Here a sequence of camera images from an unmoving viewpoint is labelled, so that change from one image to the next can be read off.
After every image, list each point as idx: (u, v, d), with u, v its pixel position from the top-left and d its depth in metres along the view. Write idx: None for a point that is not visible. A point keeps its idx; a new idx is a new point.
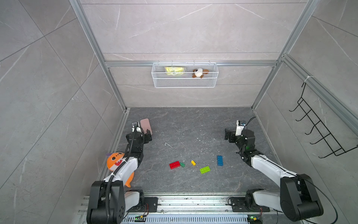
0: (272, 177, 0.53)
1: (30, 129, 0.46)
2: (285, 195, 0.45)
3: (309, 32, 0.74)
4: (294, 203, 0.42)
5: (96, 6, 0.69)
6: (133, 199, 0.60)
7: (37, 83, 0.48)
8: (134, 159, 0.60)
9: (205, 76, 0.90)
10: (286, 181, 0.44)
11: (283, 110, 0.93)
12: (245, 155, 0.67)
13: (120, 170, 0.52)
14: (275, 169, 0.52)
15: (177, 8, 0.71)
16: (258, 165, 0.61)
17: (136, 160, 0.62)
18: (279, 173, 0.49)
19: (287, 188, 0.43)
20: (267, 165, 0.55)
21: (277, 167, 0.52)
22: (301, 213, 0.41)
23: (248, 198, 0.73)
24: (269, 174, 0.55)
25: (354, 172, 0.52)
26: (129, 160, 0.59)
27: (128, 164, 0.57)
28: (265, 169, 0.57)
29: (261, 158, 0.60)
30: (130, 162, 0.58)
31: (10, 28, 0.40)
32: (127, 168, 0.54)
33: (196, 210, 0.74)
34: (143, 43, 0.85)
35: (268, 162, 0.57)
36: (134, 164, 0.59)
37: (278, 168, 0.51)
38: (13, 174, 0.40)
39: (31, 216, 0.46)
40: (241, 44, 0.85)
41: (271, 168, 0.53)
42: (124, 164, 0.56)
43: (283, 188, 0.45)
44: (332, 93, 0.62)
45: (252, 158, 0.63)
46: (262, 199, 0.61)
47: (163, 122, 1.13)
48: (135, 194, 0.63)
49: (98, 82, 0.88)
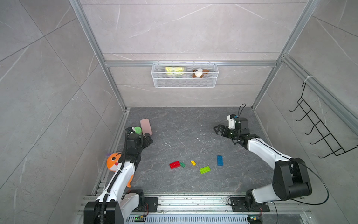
0: (266, 159, 0.55)
1: (30, 129, 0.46)
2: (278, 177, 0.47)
3: (309, 32, 0.74)
4: (286, 184, 0.44)
5: (96, 6, 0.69)
6: (133, 201, 0.60)
7: (37, 83, 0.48)
8: (129, 165, 0.56)
9: (205, 76, 0.90)
10: (281, 164, 0.45)
11: (283, 110, 0.93)
12: (241, 138, 0.67)
13: (115, 185, 0.48)
14: (271, 153, 0.53)
15: (177, 8, 0.71)
16: (254, 148, 0.62)
17: (133, 165, 0.57)
18: (274, 157, 0.50)
19: (281, 171, 0.45)
20: (263, 148, 0.56)
21: (272, 151, 0.53)
22: (292, 193, 0.44)
23: (248, 199, 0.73)
24: (264, 157, 0.56)
25: (354, 172, 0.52)
26: (125, 168, 0.55)
27: (124, 172, 0.53)
28: (260, 152, 0.58)
29: (257, 141, 0.61)
30: (126, 170, 0.54)
31: (10, 28, 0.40)
32: (122, 178, 0.50)
33: (196, 210, 0.74)
34: (143, 43, 0.85)
35: (264, 145, 0.58)
36: (130, 171, 0.56)
37: (274, 152, 0.52)
38: (13, 174, 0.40)
39: (31, 216, 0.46)
40: (241, 44, 0.85)
41: (267, 151, 0.54)
42: (120, 175, 0.51)
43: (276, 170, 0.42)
44: (332, 93, 0.62)
45: (248, 141, 0.64)
46: (260, 193, 0.62)
47: (163, 122, 1.13)
48: (135, 196, 0.63)
49: (98, 82, 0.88)
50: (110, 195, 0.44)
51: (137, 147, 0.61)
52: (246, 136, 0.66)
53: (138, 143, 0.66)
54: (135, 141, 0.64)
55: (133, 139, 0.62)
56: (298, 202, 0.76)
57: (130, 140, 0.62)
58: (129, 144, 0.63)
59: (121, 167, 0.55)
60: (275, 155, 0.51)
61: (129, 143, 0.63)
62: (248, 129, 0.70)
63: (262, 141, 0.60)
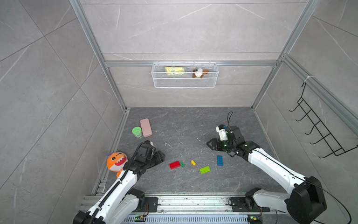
0: (275, 177, 0.50)
1: (30, 129, 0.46)
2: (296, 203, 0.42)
3: (309, 32, 0.74)
4: (306, 212, 0.40)
5: (96, 6, 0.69)
6: (130, 206, 0.59)
7: (37, 83, 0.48)
8: (131, 177, 0.54)
9: (205, 76, 0.90)
10: (299, 192, 0.40)
11: (283, 110, 0.93)
12: (240, 150, 0.60)
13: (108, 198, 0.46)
14: (281, 172, 0.47)
15: (177, 8, 0.71)
16: (258, 163, 0.55)
17: (135, 177, 0.55)
18: (287, 178, 0.45)
19: (301, 200, 0.40)
20: (271, 165, 0.50)
21: (282, 170, 0.48)
22: (311, 217, 0.40)
23: (248, 201, 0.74)
24: (272, 174, 0.50)
25: (354, 172, 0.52)
26: (125, 179, 0.52)
27: (123, 184, 0.51)
28: (266, 168, 0.52)
29: (262, 156, 0.54)
30: (126, 181, 0.52)
31: (11, 28, 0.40)
32: (120, 192, 0.48)
33: (196, 210, 0.74)
34: (143, 43, 0.85)
35: (271, 161, 0.51)
36: (130, 183, 0.53)
37: (285, 171, 0.47)
38: (13, 174, 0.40)
39: (31, 216, 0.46)
40: (241, 44, 0.85)
41: (277, 170, 0.48)
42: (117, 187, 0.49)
43: (294, 196, 0.42)
44: (332, 93, 0.62)
45: (251, 155, 0.57)
46: (264, 201, 0.60)
47: (163, 122, 1.13)
48: (134, 200, 0.62)
49: (98, 82, 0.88)
50: (101, 210, 0.43)
51: (147, 157, 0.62)
52: (245, 146, 0.59)
53: (148, 155, 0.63)
54: (147, 150, 0.64)
55: (145, 148, 0.62)
56: None
57: (142, 149, 0.63)
58: (141, 152, 0.63)
59: (121, 178, 0.53)
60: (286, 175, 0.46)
61: (141, 152, 0.63)
62: (243, 138, 0.64)
63: (268, 156, 0.53)
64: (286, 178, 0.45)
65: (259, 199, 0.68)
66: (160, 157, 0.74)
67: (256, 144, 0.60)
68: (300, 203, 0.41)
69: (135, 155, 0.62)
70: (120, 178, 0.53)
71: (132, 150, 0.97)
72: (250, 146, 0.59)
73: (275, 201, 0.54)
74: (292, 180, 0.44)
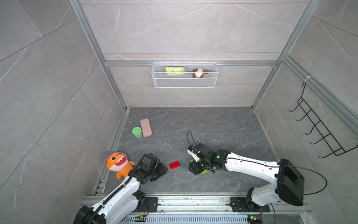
0: (257, 175, 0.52)
1: (30, 129, 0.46)
2: (285, 190, 0.43)
3: (309, 32, 0.74)
4: (297, 195, 0.41)
5: (96, 6, 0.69)
6: (129, 208, 0.60)
7: (37, 83, 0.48)
8: (134, 183, 0.57)
9: (205, 76, 0.90)
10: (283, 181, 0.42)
11: (283, 110, 0.94)
12: (215, 164, 0.59)
13: (112, 198, 0.49)
14: (259, 169, 0.48)
15: (177, 8, 0.71)
16: (237, 169, 0.55)
17: (138, 184, 0.58)
18: (266, 171, 0.47)
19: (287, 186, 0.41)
20: (248, 166, 0.51)
21: (258, 166, 0.49)
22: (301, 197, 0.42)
23: (251, 206, 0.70)
24: (253, 173, 0.51)
25: (354, 172, 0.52)
26: (129, 184, 0.55)
27: (127, 188, 0.54)
28: (245, 170, 0.52)
29: (237, 160, 0.54)
30: (130, 186, 0.55)
31: (11, 28, 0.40)
32: (122, 194, 0.51)
33: (196, 210, 0.74)
34: (143, 43, 0.85)
35: (246, 162, 0.52)
36: (133, 188, 0.56)
37: (261, 166, 0.48)
38: (13, 174, 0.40)
39: (31, 216, 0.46)
40: (241, 44, 0.85)
41: (255, 169, 0.49)
42: (121, 189, 0.52)
43: (280, 185, 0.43)
44: (332, 93, 0.62)
45: (228, 165, 0.56)
46: (263, 200, 0.60)
47: (163, 122, 1.13)
48: (133, 201, 0.62)
49: (98, 82, 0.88)
50: (104, 208, 0.45)
51: (150, 168, 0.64)
52: (217, 159, 0.58)
53: (152, 165, 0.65)
54: (151, 161, 0.68)
55: (150, 159, 0.66)
56: None
57: (147, 159, 0.67)
58: (145, 162, 0.67)
59: (126, 182, 0.56)
60: (265, 170, 0.47)
61: (146, 162, 0.67)
62: (211, 151, 0.63)
63: (241, 157, 0.54)
64: (266, 173, 0.46)
65: (258, 200, 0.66)
66: (162, 168, 0.77)
67: (225, 150, 0.60)
68: (289, 190, 0.42)
69: (139, 164, 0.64)
70: (125, 182, 0.56)
71: (132, 150, 0.97)
72: (221, 156, 0.59)
73: (270, 196, 0.54)
74: (271, 172, 0.45)
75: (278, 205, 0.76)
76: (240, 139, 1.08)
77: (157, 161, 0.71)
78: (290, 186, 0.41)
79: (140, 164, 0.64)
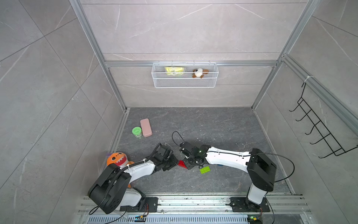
0: (233, 165, 0.54)
1: (30, 129, 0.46)
2: (257, 177, 0.46)
3: (309, 32, 0.74)
4: (265, 180, 0.45)
5: (96, 6, 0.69)
6: (131, 199, 0.59)
7: (38, 83, 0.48)
8: (151, 164, 0.62)
9: (205, 76, 0.90)
10: (252, 168, 0.45)
11: (283, 110, 0.93)
12: (197, 158, 0.63)
13: (135, 165, 0.55)
14: (234, 159, 0.52)
15: (177, 8, 0.71)
16: (216, 161, 0.58)
17: (152, 166, 0.61)
18: (238, 160, 0.51)
19: (256, 172, 0.45)
20: (224, 158, 0.54)
21: (234, 157, 0.52)
22: (271, 182, 0.46)
23: (251, 206, 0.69)
24: (230, 164, 0.54)
25: (354, 172, 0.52)
26: (148, 162, 0.61)
27: (145, 164, 0.59)
28: (222, 161, 0.56)
29: (215, 153, 0.58)
30: (147, 164, 0.59)
31: (11, 28, 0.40)
32: (142, 168, 0.56)
33: (196, 210, 0.74)
34: (143, 43, 0.85)
35: (223, 154, 0.56)
36: (149, 168, 0.60)
37: (236, 157, 0.52)
38: (13, 174, 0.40)
39: (31, 216, 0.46)
40: (241, 44, 0.85)
41: (230, 159, 0.53)
42: (141, 163, 0.58)
43: (251, 172, 0.47)
44: (331, 93, 0.62)
45: (208, 157, 0.59)
46: (259, 197, 0.60)
47: (163, 122, 1.13)
48: (136, 195, 0.62)
49: (98, 82, 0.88)
50: (129, 169, 0.50)
51: (164, 157, 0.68)
52: (200, 153, 0.62)
53: (166, 156, 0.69)
54: (165, 152, 0.72)
55: (165, 149, 0.70)
56: (298, 202, 0.76)
57: (161, 149, 0.71)
58: (160, 151, 0.71)
59: (146, 160, 0.62)
60: (238, 159, 0.51)
61: (160, 151, 0.71)
62: (195, 146, 0.68)
63: (219, 151, 0.58)
64: (239, 162, 0.50)
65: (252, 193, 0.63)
66: (175, 160, 0.80)
67: (207, 145, 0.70)
68: (258, 176, 0.46)
69: (154, 152, 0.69)
70: (145, 159, 0.63)
71: (132, 150, 0.97)
72: (203, 150, 0.63)
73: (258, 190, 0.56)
74: (243, 161, 0.49)
75: (279, 205, 0.76)
76: (241, 139, 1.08)
77: (170, 152, 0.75)
78: (259, 173, 0.45)
79: (155, 153, 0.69)
